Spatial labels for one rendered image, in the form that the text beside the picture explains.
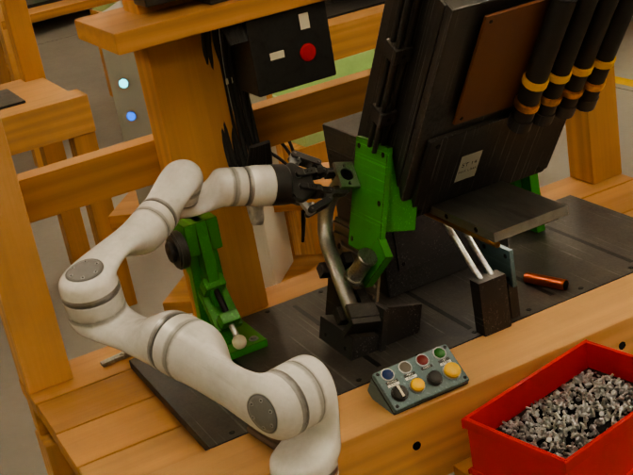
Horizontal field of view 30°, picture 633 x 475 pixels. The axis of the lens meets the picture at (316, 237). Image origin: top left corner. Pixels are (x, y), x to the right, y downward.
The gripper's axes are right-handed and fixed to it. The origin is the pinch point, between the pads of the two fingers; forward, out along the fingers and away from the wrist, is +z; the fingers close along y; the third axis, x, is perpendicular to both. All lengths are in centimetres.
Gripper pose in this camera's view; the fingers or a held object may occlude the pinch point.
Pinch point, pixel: (337, 182)
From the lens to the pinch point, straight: 217.8
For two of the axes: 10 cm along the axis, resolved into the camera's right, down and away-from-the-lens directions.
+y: -2.7, -8.7, 4.1
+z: 8.9, -0.6, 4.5
